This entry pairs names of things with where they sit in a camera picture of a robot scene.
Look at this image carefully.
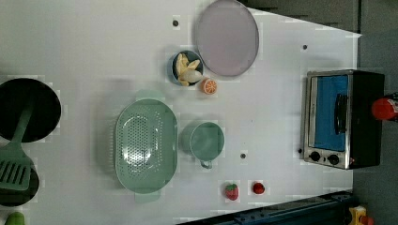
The orange half toy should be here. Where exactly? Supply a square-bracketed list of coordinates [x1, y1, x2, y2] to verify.
[201, 78, 218, 95]

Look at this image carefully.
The green metal cup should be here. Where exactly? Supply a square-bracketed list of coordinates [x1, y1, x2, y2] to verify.
[180, 121, 225, 170]

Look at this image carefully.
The lime green handle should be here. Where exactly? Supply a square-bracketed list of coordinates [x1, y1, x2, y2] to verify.
[5, 212, 25, 225]

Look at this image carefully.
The red ketchup bottle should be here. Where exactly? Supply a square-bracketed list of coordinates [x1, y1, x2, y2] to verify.
[372, 93, 398, 122]

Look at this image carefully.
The yellow red toy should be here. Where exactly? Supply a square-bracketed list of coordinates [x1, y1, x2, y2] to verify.
[349, 206, 375, 225]

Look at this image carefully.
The blue crate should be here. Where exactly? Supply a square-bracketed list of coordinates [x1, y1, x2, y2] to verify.
[178, 191, 359, 225]

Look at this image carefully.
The grey round plate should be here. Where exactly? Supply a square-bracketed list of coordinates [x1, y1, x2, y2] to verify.
[195, 0, 259, 76]

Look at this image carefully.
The green slotted spatula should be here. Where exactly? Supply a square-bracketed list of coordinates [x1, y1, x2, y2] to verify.
[0, 109, 32, 191]

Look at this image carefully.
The blue bowl with banana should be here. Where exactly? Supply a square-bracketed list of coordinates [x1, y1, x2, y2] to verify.
[172, 51, 204, 86]

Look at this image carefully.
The red strawberry toy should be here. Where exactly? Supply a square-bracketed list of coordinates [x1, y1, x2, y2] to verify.
[224, 184, 239, 201]

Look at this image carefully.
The green oval colander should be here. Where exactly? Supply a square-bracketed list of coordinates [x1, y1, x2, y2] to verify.
[115, 90, 178, 203]

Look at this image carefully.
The red tomato toy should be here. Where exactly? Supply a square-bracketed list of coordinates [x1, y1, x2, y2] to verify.
[253, 182, 266, 195]

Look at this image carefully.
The black toaster oven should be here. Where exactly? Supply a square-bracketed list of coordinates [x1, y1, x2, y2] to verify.
[302, 69, 385, 170]

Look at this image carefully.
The black cylinder holder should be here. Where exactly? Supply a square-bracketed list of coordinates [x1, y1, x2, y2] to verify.
[0, 162, 40, 207]
[0, 78, 62, 143]

